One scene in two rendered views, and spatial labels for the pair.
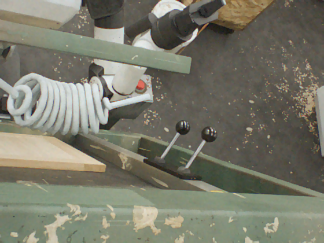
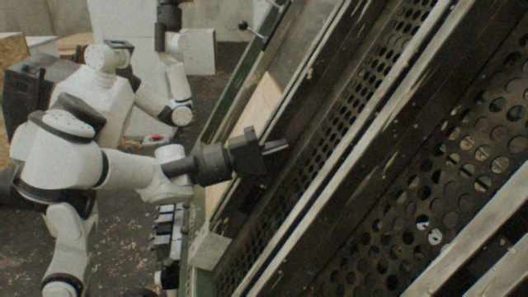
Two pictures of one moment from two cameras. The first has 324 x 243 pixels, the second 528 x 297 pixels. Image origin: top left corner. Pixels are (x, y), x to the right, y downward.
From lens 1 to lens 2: 1.20 m
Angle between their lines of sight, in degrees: 44
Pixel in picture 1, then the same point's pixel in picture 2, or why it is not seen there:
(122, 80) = (185, 85)
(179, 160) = (235, 88)
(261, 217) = not seen: outside the picture
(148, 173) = (274, 44)
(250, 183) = (273, 14)
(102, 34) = (143, 89)
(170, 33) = (177, 11)
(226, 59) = not seen: hidden behind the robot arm
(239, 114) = not seen: hidden behind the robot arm
